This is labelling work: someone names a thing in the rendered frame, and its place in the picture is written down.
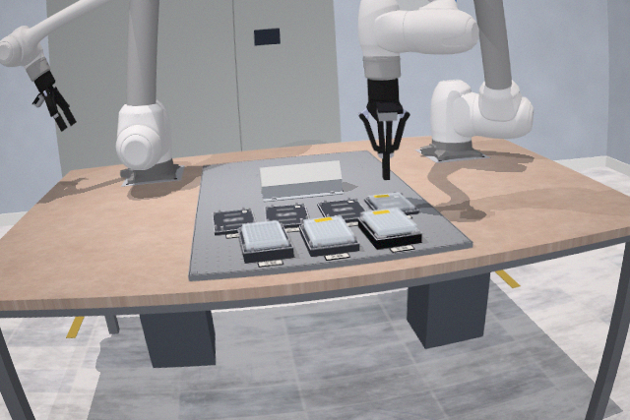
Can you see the white operator button panel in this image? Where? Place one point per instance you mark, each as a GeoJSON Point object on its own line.
{"type": "Point", "coordinates": [300, 181]}

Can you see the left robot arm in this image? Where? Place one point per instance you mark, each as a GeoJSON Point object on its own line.
{"type": "Point", "coordinates": [456, 114]}

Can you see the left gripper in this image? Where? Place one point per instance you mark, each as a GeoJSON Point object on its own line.
{"type": "Point", "coordinates": [383, 90]}

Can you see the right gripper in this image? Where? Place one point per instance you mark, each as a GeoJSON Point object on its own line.
{"type": "Point", "coordinates": [44, 82]}

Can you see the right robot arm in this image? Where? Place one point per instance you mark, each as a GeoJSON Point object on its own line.
{"type": "Point", "coordinates": [141, 127]}

